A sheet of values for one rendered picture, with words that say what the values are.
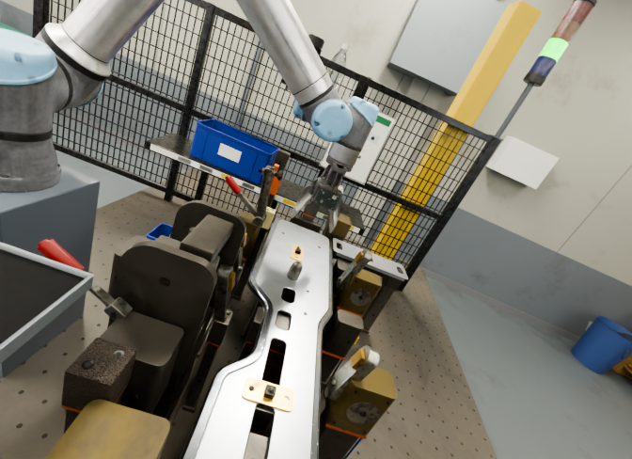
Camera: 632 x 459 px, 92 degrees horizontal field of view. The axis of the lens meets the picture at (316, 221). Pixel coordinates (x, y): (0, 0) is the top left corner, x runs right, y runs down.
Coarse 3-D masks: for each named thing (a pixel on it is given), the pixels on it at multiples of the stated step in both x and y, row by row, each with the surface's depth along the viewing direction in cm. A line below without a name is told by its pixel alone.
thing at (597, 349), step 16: (608, 320) 341; (592, 336) 328; (608, 336) 315; (624, 336) 326; (576, 352) 340; (592, 352) 325; (608, 352) 315; (624, 352) 309; (592, 368) 326; (608, 368) 322
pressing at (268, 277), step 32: (288, 224) 107; (288, 256) 89; (320, 256) 96; (256, 288) 71; (288, 288) 76; (320, 288) 81; (320, 320) 70; (256, 352) 55; (288, 352) 59; (320, 352) 62; (224, 384) 48; (288, 384) 53; (320, 384) 56; (224, 416) 44; (288, 416) 48; (192, 448) 39; (224, 448) 41; (288, 448) 44
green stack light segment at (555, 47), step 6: (552, 42) 114; (558, 42) 113; (564, 42) 112; (546, 48) 115; (552, 48) 114; (558, 48) 113; (564, 48) 113; (540, 54) 117; (546, 54) 115; (552, 54) 114; (558, 54) 114
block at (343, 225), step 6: (342, 216) 118; (348, 216) 120; (342, 222) 113; (348, 222) 115; (324, 228) 122; (336, 228) 114; (342, 228) 114; (348, 228) 114; (324, 234) 116; (330, 234) 116; (336, 234) 115; (342, 234) 115; (318, 246) 119; (336, 252) 119
